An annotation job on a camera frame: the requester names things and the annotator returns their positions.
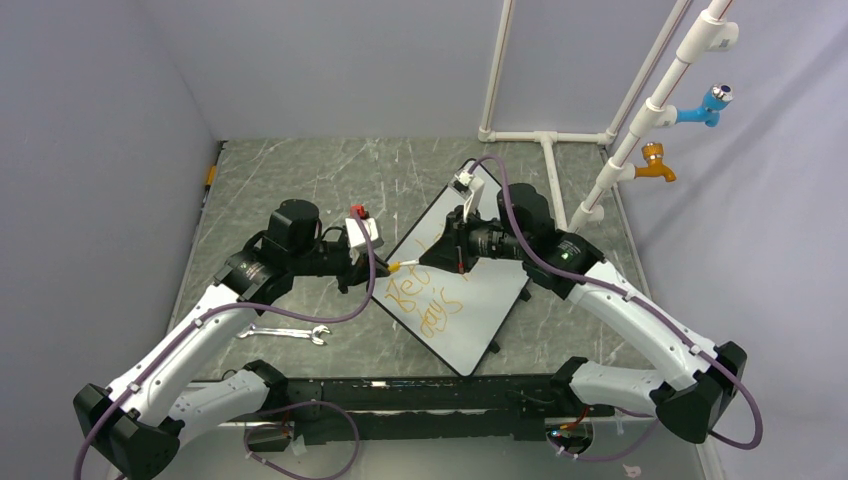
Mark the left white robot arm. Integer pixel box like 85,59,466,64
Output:
73,199,388,479

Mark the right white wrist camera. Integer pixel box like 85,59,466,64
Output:
449,170,485,222

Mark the white pvc pipe frame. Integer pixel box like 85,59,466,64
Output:
478,0,739,233

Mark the orange brass faucet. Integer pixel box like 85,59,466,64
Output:
634,142,677,183

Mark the blue faucet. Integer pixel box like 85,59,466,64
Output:
675,83,734,128

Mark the orange-tipped tool at edge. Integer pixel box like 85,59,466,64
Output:
202,141,226,203

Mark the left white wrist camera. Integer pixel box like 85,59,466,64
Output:
345,204,384,254

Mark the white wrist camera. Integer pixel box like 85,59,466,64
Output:
345,204,384,254
449,170,485,222

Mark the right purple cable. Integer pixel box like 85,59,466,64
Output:
466,154,764,464

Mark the purple cable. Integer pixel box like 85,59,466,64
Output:
72,210,379,480
466,154,764,464

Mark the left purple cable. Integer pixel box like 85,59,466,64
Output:
72,210,379,480

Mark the silver open-end wrench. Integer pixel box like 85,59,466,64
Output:
236,323,332,346

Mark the white whiteboard black frame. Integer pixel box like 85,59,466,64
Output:
372,165,529,376

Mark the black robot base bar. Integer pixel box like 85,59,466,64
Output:
242,374,613,446

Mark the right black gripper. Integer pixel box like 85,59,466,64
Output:
420,204,529,275

